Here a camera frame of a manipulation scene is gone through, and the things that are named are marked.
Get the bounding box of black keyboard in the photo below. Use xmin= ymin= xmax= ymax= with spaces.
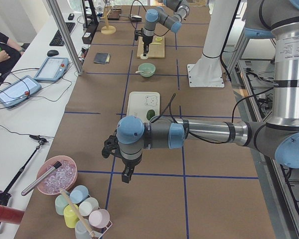
xmin=48 ymin=21 xmax=76 ymax=47

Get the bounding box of blue plastic cup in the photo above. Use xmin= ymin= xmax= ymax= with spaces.
xmin=69 ymin=185 xmax=89 ymax=204

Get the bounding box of pink plastic cup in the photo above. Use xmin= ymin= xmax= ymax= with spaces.
xmin=89 ymin=209 xmax=110 ymax=229

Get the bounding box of white plastic cup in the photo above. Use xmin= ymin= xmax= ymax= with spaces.
xmin=79 ymin=197 xmax=99 ymax=217

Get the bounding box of wooden mug tree stand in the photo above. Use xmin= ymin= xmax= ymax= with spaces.
xmin=101 ymin=5 xmax=116 ymax=35

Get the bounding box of black computer mouse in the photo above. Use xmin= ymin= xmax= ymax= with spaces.
xmin=47 ymin=50 xmax=59 ymax=57

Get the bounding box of white ceramic soup spoon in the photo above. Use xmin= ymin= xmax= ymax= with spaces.
xmin=135 ymin=71 xmax=151 ymax=74

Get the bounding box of light green bowl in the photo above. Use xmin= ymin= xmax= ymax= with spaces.
xmin=138 ymin=63 xmax=156 ymax=78

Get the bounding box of red bottle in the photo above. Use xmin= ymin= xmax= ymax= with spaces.
xmin=0 ymin=205 xmax=24 ymax=225

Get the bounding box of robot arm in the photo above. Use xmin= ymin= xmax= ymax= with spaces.
xmin=134 ymin=0 xmax=190 ymax=59
xmin=102 ymin=0 xmax=299 ymax=183

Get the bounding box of white steamed bun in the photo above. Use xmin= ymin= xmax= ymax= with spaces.
xmin=140 ymin=54 xmax=148 ymax=60

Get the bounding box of teach pendant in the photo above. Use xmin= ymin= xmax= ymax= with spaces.
xmin=0 ymin=75 xmax=41 ymax=108
xmin=34 ymin=57 xmax=69 ymax=82

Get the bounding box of grey plastic cup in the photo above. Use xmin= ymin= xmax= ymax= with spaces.
xmin=75 ymin=221 xmax=91 ymax=239

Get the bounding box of green plastic cup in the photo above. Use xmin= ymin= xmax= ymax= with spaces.
xmin=54 ymin=194 xmax=68 ymax=216

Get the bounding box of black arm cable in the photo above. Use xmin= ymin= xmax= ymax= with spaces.
xmin=149 ymin=93 xmax=275 ymax=144

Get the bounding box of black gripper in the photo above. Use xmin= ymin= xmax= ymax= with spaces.
xmin=102 ymin=135 xmax=142 ymax=183
xmin=134 ymin=28 xmax=153 ymax=56

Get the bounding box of white bear serving tray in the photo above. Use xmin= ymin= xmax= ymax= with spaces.
xmin=126 ymin=92 xmax=160 ymax=122

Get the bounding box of near teach pendant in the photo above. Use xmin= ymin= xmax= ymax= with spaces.
xmin=0 ymin=75 xmax=41 ymax=108

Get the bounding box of metal scoop in pink bowl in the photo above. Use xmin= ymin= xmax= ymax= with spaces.
xmin=21 ymin=161 xmax=62 ymax=196

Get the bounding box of grey folded cloth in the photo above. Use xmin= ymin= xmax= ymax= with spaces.
xmin=93 ymin=52 xmax=111 ymax=64

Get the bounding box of far teach pendant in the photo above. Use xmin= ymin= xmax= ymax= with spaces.
xmin=34 ymin=57 xmax=69 ymax=82

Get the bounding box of dark green avocado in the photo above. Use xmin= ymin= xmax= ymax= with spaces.
xmin=146 ymin=109 xmax=155 ymax=120

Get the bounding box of bamboo cutting board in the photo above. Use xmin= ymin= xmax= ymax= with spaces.
xmin=137 ymin=36 xmax=165 ymax=59

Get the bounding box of aluminium frame post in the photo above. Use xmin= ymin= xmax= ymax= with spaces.
xmin=47 ymin=0 xmax=83 ymax=76

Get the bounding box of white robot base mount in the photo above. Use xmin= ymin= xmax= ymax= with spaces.
xmin=187 ymin=0 xmax=240 ymax=88

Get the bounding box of black tripod stick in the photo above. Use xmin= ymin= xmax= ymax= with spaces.
xmin=0 ymin=134 xmax=49 ymax=235

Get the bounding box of dark tray with glasses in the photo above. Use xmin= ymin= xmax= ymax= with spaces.
xmin=108 ymin=9 xmax=122 ymax=20

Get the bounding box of yellow plastic cup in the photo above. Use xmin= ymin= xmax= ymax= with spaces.
xmin=63 ymin=205 xmax=79 ymax=229

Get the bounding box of pink mixing bowl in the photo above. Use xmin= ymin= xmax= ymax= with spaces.
xmin=37 ymin=155 xmax=78 ymax=195

